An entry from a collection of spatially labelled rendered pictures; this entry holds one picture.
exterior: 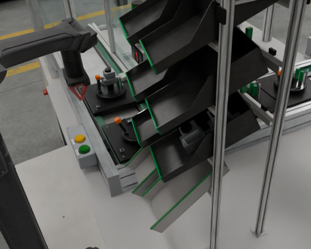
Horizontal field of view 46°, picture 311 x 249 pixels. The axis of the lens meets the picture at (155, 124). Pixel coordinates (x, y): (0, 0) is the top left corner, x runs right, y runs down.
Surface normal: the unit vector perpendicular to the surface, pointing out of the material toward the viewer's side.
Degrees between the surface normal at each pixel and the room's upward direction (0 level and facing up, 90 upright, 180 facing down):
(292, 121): 90
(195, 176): 45
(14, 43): 36
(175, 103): 25
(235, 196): 0
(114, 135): 0
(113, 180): 90
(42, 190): 0
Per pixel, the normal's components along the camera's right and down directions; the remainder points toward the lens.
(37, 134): -0.06, -0.79
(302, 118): 0.40, 0.54
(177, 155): -0.47, -0.64
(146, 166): -0.73, -0.43
